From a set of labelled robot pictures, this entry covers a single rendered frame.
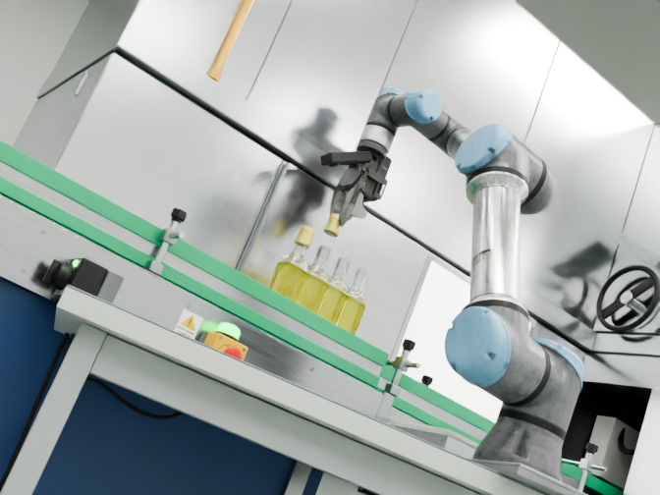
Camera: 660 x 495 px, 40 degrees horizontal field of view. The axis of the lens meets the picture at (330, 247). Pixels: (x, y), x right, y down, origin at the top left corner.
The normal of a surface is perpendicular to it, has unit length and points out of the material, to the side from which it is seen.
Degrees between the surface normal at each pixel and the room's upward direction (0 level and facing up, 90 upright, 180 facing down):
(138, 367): 90
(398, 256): 90
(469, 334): 96
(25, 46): 90
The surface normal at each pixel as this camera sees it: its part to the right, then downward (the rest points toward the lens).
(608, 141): 0.55, -0.04
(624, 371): -0.76, -0.45
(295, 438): 0.29, -0.18
